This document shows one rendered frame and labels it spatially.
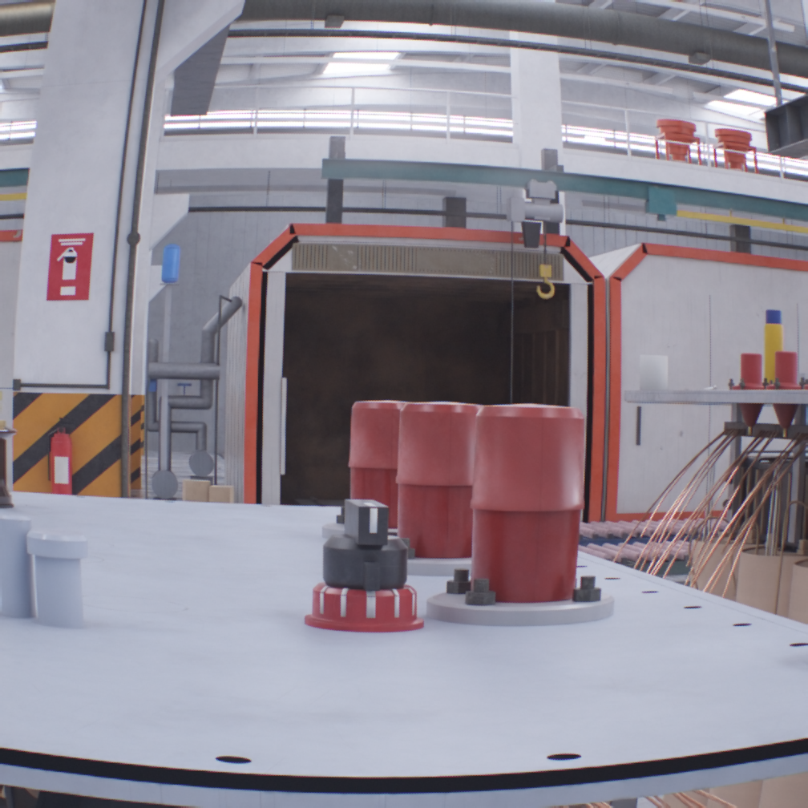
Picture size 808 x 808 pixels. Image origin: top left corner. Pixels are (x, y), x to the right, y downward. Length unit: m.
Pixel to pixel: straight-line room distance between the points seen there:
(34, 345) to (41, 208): 0.98
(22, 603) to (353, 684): 0.25
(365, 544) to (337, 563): 0.03
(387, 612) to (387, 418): 0.71
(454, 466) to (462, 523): 0.05
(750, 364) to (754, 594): 0.56
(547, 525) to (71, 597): 0.31
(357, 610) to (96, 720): 0.38
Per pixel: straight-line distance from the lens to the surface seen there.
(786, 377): 3.78
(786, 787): 3.69
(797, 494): 4.08
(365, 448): 1.74
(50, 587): 0.96
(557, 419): 1.09
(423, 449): 1.41
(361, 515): 1.02
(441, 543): 1.41
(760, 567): 3.99
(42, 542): 0.96
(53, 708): 0.70
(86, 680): 0.78
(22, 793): 1.48
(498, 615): 1.07
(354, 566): 1.04
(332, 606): 1.04
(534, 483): 1.09
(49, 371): 11.68
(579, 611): 1.08
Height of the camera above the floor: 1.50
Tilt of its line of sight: level
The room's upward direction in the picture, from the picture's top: 1 degrees clockwise
